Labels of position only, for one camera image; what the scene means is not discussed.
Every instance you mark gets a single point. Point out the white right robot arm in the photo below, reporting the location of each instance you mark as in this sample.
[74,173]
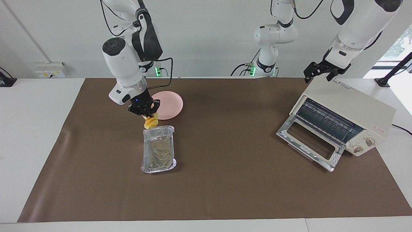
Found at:
[124,64]

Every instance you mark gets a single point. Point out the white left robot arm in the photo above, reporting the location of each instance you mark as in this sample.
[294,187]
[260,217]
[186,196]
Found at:
[360,29]

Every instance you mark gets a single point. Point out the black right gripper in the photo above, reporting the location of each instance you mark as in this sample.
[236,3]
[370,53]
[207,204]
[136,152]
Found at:
[140,100]

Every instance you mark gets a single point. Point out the aluminium foil tray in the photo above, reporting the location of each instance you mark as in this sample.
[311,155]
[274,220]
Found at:
[159,149]

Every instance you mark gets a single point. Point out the yellow ridged bread loaf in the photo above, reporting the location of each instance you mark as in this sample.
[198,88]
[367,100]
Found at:
[150,123]

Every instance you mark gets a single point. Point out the large cream oven knob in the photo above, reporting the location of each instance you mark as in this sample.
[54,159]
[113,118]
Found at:
[369,141]

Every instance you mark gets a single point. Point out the black desk clamp mount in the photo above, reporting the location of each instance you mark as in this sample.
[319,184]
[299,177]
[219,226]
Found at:
[6,81]

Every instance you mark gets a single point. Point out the bright window pane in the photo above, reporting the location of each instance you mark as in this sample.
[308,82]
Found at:
[399,45]

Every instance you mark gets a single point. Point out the pink round plate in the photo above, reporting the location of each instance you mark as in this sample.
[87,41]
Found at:
[170,104]

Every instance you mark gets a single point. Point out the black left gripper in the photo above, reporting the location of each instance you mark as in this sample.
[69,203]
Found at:
[325,67]

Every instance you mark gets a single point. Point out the white wall socket box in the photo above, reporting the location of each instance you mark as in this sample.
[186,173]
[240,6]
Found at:
[50,71]

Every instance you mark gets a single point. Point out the small cream oven knob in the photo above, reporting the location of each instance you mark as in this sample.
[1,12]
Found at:
[357,149]

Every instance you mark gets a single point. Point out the glass oven door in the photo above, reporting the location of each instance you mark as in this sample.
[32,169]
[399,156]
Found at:
[286,130]

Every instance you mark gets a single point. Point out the brown table mat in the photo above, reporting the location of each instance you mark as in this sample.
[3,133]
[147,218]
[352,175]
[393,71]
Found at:
[225,187]

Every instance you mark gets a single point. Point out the cream toaster oven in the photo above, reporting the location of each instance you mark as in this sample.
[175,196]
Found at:
[354,103]

